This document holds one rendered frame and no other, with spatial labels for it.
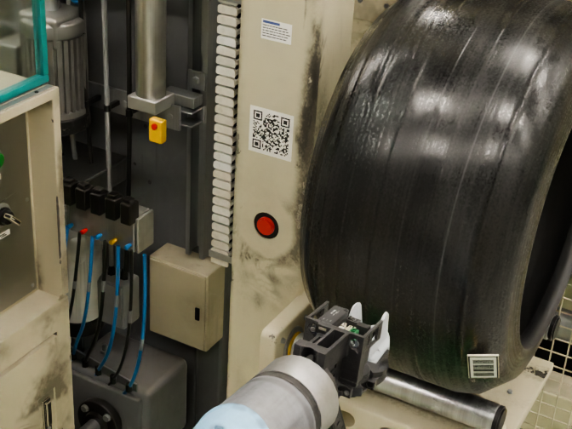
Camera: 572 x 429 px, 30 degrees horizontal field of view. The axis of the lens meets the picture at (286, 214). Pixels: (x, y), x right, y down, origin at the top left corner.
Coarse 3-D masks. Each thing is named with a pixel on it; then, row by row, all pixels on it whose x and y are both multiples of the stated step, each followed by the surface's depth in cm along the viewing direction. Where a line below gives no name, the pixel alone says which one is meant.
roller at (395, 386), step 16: (288, 352) 166; (384, 384) 159; (400, 384) 158; (416, 384) 158; (432, 384) 157; (416, 400) 158; (432, 400) 156; (448, 400) 155; (464, 400) 155; (480, 400) 155; (448, 416) 156; (464, 416) 154; (480, 416) 153; (496, 416) 153
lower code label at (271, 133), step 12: (252, 108) 161; (264, 108) 160; (252, 120) 161; (264, 120) 160; (276, 120) 159; (288, 120) 158; (252, 132) 162; (264, 132) 161; (276, 132) 160; (288, 132) 159; (252, 144) 163; (264, 144) 162; (276, 144) 161; (288, 144) 160; (276, 156) 162; (288, 156) 161
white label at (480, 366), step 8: (472, 360) 138; (480, 360) 138; (488, 360) 138; (496, 360) 138; (472, 368) 140; (480, 368) 140; (488, 368) 139; (496, 368) 139; (472, 376) 142; (480, 376) 141; (488, 376) 141; (496, 376) 141
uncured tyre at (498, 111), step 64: (448, 0) 142; (512, 0) 142; (384, 64) 136; (448, 64) 134; (512, 64) 132; (320, 128) 141; (384, 128) 133; (448, 128) 130; (512, 128) 128; (320, 192) 137; (384, 192) 133; (448, 192) 129; (512, 192) 128; (320, 256) 140; (384, 256) 134; (448, 256) 130; (512, 256) 130; (448, 320) 134; (512, 320) 138; (448, 384) 146
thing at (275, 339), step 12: (300, 300) 170; (288, 312) 167; (300, 312) 168; (276, 324) 164; (288, 324) 164; (300, 324) 169; (312, 324) 174; (264, 336) 162; (276, 336) 162; (288, 336) 166; (264, 348) 163; (276, 348) 163; (288, 348) 166; (264, 360) 164
